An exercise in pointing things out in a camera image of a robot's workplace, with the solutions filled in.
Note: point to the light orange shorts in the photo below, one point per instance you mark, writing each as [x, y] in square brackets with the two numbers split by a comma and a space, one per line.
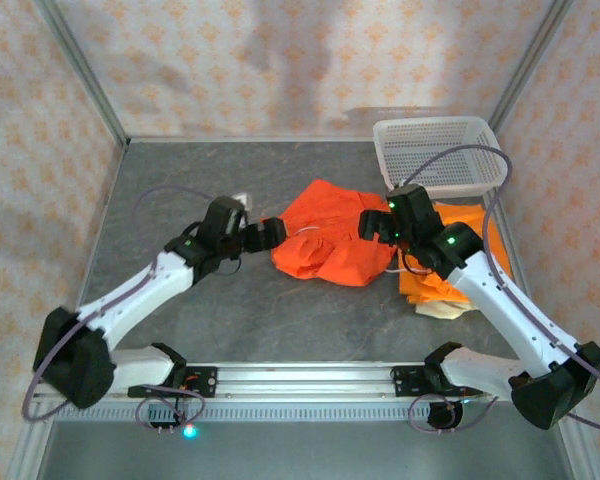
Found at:
[420, 290]

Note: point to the red-orange shorts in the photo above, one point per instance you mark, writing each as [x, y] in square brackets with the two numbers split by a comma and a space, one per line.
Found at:
[330, 225]

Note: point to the beige shorts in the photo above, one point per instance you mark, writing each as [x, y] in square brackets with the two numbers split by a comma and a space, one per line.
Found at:
[445, 310]

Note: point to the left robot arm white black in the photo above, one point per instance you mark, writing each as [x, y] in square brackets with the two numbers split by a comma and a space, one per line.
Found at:
[135, 295]

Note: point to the white plastic mesh basket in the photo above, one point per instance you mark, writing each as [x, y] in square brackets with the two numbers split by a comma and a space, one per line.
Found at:
[440, 150]

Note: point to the glowing indicator light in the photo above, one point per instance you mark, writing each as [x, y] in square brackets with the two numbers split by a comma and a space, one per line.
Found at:
[190, 432]

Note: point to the aluminium back frame bar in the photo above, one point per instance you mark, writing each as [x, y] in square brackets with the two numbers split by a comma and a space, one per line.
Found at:
[230, 138]

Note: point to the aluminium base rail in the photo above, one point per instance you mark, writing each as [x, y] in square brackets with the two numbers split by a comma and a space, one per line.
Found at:
[305, 380]

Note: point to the aluminium frame post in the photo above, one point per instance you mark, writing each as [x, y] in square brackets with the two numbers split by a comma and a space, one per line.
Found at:
[530, 60]
[80, 70]

